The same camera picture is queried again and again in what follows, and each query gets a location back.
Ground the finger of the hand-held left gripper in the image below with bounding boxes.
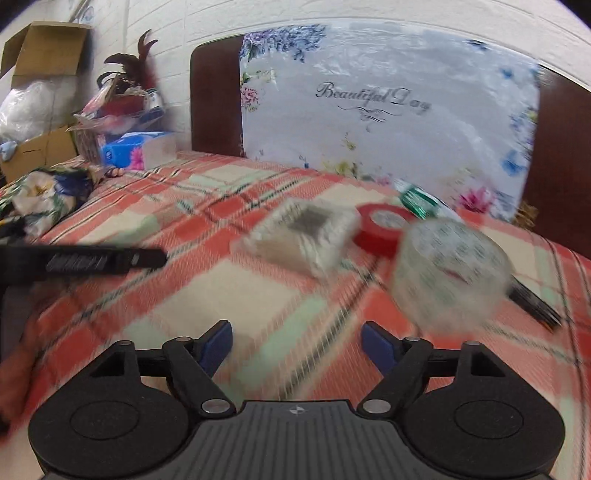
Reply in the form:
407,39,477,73
113,248,168,278

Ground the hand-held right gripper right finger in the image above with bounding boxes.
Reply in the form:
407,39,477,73
358,320,506,416

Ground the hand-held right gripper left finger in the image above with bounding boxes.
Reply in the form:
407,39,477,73
88,320,237,416

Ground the clear tape roll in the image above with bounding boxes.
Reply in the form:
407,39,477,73
392,218,514,334

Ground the red tape roll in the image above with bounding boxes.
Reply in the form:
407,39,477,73
353,204,413,256

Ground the clear plastic box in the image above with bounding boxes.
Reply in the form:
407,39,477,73
233,198,362,278

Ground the green and white tube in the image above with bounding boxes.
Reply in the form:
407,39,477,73
394,181,460,220

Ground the red plaid blanket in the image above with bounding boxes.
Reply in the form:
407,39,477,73
0,150,591,480

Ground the floral cloth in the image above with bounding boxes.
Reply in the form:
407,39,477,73
0,165,95,238

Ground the blue tissue pack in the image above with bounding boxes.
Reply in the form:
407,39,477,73
100,131,179,170

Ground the small cardboard box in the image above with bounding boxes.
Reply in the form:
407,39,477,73
0,124,78,185

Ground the feather decorated gift basket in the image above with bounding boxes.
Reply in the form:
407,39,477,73
69,29,166,163

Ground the white plastic bag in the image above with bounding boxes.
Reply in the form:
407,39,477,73
0,82,65,141

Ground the brown wooden headboard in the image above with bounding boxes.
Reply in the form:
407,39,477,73
189,34,591,259

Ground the open cardboard box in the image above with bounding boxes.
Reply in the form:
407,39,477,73
0,22,94,89

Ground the floral plastic bedding bag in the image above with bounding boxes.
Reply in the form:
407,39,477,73
239,24,542,223

